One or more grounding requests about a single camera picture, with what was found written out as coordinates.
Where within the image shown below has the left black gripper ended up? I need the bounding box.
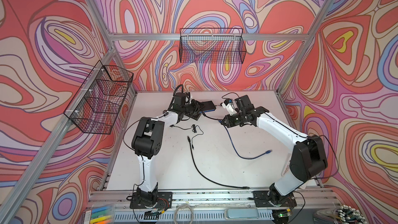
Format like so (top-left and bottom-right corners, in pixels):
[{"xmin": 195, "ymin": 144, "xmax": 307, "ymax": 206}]
[{"xmin": 181, "ymin": 100, "xmax": 206, "ymax": 118}]

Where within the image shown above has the black network switch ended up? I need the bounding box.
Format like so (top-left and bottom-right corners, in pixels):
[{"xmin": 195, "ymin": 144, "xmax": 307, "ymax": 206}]
[{"xmin": 199, "ymin": 101, "xmax": 216, "ymax": 113}]

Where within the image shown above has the blue ethernet cable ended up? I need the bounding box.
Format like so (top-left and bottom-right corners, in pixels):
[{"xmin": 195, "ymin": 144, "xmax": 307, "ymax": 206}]
[{"xmin": 217, "ymin": 119, "xmax": 273, "ymax": 160}]

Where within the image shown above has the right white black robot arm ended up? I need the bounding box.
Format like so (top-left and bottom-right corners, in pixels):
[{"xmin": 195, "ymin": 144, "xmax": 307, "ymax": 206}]
[{"xmin": 221, "ymin": 95, "xmax": 328, "ymax": 206}]

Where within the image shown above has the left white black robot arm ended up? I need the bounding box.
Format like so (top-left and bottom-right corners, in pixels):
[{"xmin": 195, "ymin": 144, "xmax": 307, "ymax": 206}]
[{"xmin": 131, "ymin": 85, "xmax": 205, "ymax": 207}]

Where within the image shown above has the white calculator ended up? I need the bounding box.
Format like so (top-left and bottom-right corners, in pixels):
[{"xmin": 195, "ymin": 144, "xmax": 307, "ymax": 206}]
[{"xmin": 281, "ymin": 158, "xmax": 291, "ymax": 176}]

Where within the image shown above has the grey flat device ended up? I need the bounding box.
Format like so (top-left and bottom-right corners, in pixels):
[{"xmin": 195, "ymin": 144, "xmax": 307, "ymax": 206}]
[{"xmin": 224, "ymin": 208, "xmax": 259, "ymax": 220}]

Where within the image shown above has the box of coloured markers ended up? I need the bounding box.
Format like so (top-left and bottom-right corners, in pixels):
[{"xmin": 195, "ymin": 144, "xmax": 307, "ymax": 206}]
[{"xmin": 80, "ymin": 205, "xmax": 115, "ymax": 224}]

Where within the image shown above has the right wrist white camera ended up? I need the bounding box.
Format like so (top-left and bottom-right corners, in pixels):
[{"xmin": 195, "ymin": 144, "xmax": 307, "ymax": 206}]
[{"xmin": 221, "ymin": 99, "xmax": 237, "ymax": 116}]

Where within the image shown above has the black wire basket back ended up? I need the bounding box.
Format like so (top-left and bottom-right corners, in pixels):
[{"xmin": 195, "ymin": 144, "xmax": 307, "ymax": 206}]
[{"xmin": 179, "ymin": 27, "xmax": 247, "ymax": 64}]

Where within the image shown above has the black wire basket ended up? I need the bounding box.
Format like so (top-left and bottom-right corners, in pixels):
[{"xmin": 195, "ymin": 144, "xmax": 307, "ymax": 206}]
[
  {"xmin": 64, "ymin": 61, "xmax": 134, "ymax": 134},
  {"xmin": 179, "ymin": 27, "xmax": 247, "ymax": 64}
]

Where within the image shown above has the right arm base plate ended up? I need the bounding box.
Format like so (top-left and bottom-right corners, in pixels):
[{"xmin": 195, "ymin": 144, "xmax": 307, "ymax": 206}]
[{"xmin": 252, "ymin": 190, "xmax": 297, "ymax": 209}]

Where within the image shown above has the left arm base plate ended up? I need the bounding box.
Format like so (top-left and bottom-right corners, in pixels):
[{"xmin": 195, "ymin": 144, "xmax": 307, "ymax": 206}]
[{"xmin": 126, "ymin": 191, "xmax": 173, "ymax": 211}]

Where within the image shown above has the black wire basket left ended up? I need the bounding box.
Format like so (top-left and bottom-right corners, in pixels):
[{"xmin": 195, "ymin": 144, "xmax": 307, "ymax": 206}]
[{"xmin": 64, "ymin": 61, "xmax": 134, "ymax": 134}]

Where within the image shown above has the clear coiled cable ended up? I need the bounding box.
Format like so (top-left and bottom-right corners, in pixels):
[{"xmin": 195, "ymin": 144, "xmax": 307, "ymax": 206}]
[{"xmin": 173, "ymin": 204, "xmax": 195, "ymax": 224}]

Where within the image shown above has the aluminium front rail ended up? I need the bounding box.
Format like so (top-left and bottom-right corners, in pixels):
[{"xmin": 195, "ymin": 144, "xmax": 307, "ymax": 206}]
[{"xmin": 87, "ymin": 187, "xmax": 341, "ymax": 224}]

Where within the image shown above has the bundle of white-tipped cables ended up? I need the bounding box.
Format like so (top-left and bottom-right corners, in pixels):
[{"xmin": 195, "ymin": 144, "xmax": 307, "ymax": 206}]
[{"xmin": 313, "ymin": 204, "xmax": 369, "ymax": 224}]

